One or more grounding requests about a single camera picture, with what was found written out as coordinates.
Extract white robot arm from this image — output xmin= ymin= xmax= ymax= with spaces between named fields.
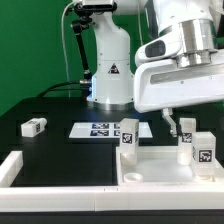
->
xmin=81 ymin=0 xmax=224 ymax=135

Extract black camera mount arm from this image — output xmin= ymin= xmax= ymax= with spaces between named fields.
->
xmin=69 ymin=4 xmax=118 ymax=81

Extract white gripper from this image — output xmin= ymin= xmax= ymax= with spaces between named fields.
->
xmin=134 ymin=39 xmax=224 ymax=137

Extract black cable at base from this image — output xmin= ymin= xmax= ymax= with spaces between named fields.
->
xmin=36 ymin=79 xmax=93 ymax=98

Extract grey cable left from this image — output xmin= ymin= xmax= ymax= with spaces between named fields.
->
xmin=60 ymin=0 xmax=81 ymax=98

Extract camera on mount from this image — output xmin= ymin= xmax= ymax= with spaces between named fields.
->
xmin=82 ymin=0 xmax=117 ymax=11

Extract grey cable right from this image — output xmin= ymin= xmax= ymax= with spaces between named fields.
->
xmin=135 ymin=6 xmax=145 ymax=48

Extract grey cable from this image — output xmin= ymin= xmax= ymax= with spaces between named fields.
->
xmin=60 ymin=0 xmax=81 ymax=98
xmin=135 ymin=6 xmax=145 ymax=48

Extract white U-shaped obstacle fence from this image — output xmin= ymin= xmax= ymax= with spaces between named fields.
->
xmin=0 ymin=151 xmax=224 ymax=212

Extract white marker tag sheet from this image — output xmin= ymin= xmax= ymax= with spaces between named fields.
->
xmin=69 ymin=122 xmax=152 ymax=139

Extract white square tabletop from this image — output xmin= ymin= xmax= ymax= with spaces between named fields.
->
xmin=116 ymin=146 xmax=224 ymax=185

